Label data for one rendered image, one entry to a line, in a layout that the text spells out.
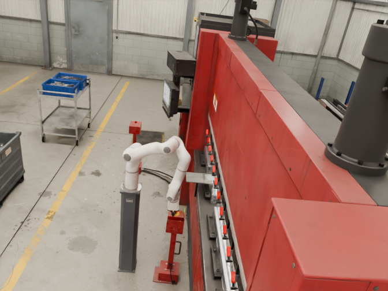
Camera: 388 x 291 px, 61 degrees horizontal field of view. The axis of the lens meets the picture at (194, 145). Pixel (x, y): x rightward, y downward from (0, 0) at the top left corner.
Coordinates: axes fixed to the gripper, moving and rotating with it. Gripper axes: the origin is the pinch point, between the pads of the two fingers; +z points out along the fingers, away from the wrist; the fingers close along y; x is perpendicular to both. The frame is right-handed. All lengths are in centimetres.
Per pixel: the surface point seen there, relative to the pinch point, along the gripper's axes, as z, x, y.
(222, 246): -9, 48, -42
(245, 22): -158, -98, -60
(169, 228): 12.9, 4.8, 2.9
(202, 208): -0.6, -10.1, -26.6
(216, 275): -3, 70, -38
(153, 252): 83, -36, 25
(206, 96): -72, -128, -27
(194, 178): -13.9, -40.1, -18.1
